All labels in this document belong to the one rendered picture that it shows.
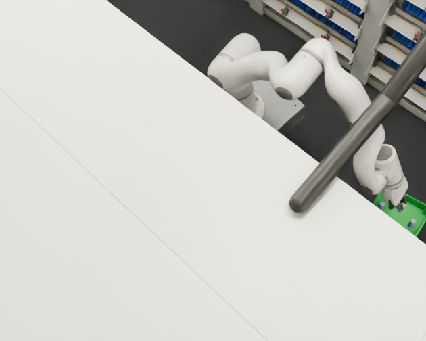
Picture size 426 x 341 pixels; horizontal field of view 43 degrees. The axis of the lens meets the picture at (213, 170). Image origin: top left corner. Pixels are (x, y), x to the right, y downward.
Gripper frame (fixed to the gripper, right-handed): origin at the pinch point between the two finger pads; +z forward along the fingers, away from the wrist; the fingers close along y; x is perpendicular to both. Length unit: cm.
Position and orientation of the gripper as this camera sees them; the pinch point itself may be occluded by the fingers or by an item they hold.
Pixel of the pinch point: (400, 202)
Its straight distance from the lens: 212.1
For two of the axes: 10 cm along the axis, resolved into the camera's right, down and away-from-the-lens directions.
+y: -5.7, 7.8, -2.7
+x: 7.0, 2.9, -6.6
